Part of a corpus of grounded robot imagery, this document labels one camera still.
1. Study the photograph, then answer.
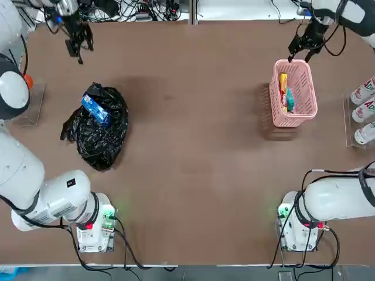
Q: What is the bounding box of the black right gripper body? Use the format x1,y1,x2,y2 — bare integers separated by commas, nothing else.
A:
299,17,329,51

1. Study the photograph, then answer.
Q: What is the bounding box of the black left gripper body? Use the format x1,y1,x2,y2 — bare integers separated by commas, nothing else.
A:
64,12,89,42

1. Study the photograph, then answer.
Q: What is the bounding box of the yellow biscuit box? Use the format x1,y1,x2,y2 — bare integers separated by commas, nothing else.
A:
279,73,290,114

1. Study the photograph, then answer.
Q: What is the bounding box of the blue cookie box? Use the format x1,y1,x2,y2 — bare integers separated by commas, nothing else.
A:
80,92,112,127

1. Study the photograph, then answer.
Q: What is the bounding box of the pink plastic slotted basket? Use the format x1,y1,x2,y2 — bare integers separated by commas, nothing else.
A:
268,59,319,128

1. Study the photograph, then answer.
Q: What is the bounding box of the black plastic bag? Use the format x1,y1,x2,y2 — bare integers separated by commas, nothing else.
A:
60,82,129,172

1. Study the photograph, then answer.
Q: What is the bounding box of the green snack packet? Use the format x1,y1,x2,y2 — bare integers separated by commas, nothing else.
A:
285,86,297,112

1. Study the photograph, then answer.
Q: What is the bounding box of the grey power adapter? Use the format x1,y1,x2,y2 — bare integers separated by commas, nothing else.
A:
135,12,159,21

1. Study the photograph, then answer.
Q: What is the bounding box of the clear acrylic stepped stand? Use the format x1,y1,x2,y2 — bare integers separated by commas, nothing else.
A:
11,83,46,126

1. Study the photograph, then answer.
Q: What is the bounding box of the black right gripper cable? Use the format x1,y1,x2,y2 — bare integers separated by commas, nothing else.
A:
322,23,349,57

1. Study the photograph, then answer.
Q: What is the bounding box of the black right arm base cable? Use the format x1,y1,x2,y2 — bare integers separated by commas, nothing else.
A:
266,228,341,270

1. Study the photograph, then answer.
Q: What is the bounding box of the black arm base cable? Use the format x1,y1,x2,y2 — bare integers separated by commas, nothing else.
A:
112,218,179,270
266,228,341,270

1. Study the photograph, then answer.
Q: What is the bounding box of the black left arm base cable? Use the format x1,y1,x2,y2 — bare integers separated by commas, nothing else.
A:
112,218,179,270

